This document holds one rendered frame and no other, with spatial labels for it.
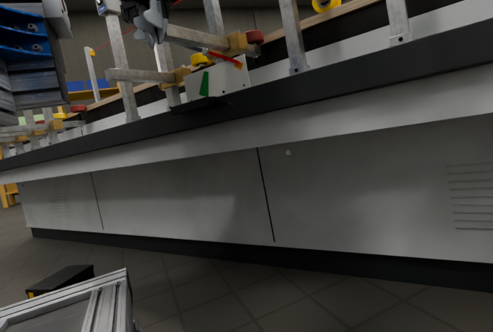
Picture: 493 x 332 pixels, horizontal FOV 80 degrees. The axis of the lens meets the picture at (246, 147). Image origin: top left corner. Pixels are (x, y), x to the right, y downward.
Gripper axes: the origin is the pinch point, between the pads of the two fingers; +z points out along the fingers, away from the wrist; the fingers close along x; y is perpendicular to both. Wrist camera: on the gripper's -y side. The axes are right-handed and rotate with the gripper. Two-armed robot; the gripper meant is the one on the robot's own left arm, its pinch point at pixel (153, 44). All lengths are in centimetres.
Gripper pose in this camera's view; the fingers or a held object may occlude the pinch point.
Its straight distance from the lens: 109.0
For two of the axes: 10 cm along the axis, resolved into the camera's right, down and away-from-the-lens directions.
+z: 1.9, 9.8, 0.6
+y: -9.5, 1.7, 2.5
